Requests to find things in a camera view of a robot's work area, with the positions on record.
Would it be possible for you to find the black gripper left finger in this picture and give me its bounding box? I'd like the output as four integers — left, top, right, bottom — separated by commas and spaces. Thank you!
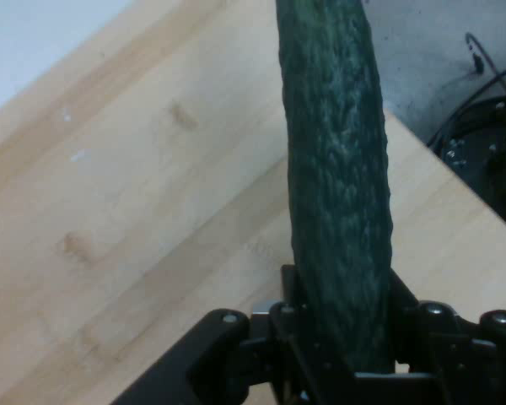
109, 264, 356, 405

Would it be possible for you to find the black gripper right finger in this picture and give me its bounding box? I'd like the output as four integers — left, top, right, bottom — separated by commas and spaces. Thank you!
388, 273, 506, 405

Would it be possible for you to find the long dark green cucumber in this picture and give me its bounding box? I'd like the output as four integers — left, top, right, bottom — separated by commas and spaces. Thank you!
275, 0, 396, 375

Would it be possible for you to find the bamboo cutting board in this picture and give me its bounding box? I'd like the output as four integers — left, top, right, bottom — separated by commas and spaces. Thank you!
0, 0, 506, 405

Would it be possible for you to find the black round base device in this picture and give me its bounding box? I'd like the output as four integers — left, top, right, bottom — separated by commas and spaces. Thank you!
425, 94, 506, 235

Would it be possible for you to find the black cable along table edge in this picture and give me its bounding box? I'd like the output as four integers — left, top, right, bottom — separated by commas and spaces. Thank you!
465, 32, 506, 99

